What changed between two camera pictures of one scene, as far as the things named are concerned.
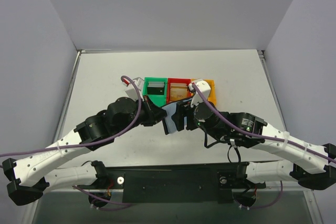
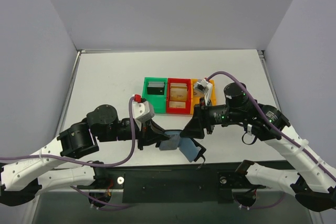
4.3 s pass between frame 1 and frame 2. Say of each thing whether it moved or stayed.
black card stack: stayed
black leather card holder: moved
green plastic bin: stayed
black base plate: stayed
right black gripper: moved
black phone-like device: moved
